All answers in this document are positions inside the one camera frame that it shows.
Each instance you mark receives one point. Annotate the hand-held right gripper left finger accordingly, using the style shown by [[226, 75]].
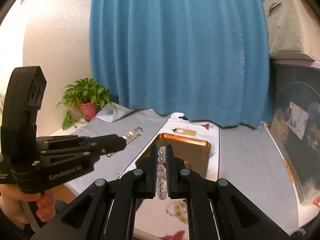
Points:
[[154, 165]]

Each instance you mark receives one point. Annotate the green plant in red pot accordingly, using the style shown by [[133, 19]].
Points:
[[86, 97]]

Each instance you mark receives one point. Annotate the dark storage box purple lid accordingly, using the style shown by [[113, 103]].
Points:
[[295, 85]]

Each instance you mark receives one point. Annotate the beige fabric storage bag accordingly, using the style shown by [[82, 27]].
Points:
[[290, 25]]

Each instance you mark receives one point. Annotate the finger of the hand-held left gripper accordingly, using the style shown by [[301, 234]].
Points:
[[62, 140], [110, 143]]

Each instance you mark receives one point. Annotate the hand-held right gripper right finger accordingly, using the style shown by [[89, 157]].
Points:
[[170, 165]]

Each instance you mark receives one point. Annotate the white label sticker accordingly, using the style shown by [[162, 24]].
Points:
[[298, 120]]

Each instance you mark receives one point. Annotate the person's left hand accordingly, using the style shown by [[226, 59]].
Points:
[[46, 205]]

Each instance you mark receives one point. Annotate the copper metal tray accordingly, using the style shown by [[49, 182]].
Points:
[[185, 150]]

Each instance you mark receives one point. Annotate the blue curtain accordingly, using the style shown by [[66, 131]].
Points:
[[175, 42]]

